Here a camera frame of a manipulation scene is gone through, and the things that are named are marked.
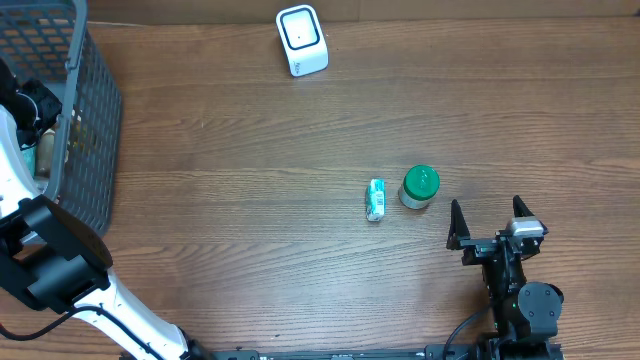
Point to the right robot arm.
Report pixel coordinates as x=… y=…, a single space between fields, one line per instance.
x=525 y=313

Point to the grey plastic mesh basket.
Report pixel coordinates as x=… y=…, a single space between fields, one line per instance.
x=49 y=41

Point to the brown white snack wrapper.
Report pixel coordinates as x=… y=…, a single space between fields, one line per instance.
x=38 y=158

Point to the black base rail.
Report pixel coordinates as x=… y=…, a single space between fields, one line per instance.
x=430 y=352

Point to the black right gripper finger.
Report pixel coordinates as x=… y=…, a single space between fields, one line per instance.
x=521 y=210
x=459 y=234

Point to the white barcode scanner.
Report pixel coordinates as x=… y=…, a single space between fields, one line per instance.
x=303 y=40

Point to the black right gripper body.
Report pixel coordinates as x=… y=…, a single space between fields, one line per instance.
x=493 y=245

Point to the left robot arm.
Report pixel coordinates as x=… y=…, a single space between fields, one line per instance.
x=52 y=260

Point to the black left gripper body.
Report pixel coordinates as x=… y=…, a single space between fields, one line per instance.
x=37 y=111

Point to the teal small carton box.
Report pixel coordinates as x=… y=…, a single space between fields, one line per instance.
x=375 y=200

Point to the green lid spice jar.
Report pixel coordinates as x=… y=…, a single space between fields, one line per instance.
x=419 y=186

